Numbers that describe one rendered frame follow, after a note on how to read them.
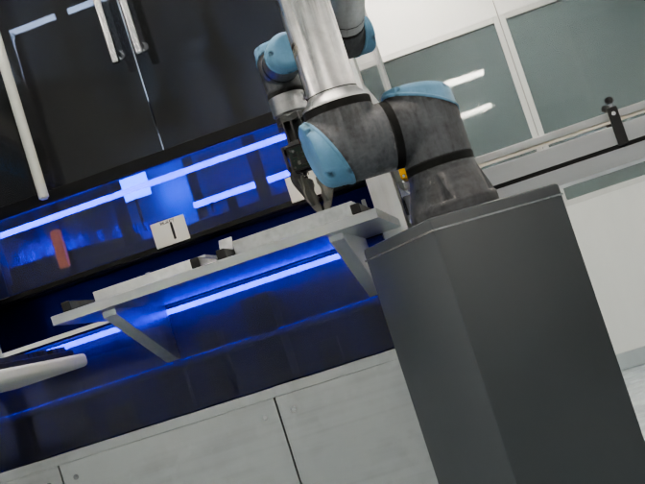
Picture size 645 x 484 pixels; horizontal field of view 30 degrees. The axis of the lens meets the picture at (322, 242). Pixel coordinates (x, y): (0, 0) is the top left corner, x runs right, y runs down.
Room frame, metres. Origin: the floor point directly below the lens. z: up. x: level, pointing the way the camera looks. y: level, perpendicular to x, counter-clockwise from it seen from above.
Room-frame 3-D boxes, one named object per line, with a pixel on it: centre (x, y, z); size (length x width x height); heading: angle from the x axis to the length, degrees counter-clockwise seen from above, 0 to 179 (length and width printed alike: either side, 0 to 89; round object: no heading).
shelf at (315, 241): (2.62, 0.19, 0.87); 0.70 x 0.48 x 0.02; 81
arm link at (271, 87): (2.40, -0.02, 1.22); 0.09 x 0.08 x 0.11; 10
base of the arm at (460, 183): (1.99, -0.23, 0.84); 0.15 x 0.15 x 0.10
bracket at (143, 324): (2.65, 0.44, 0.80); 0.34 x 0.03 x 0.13; 171
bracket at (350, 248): (2.57, -0.06, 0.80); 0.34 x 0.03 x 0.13; 171
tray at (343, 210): (2.59, 0.02, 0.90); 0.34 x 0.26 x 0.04; 171
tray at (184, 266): (2.71, 0.35, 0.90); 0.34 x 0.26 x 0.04; 171
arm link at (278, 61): (2.31, -0.05, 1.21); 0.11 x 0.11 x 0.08; 10
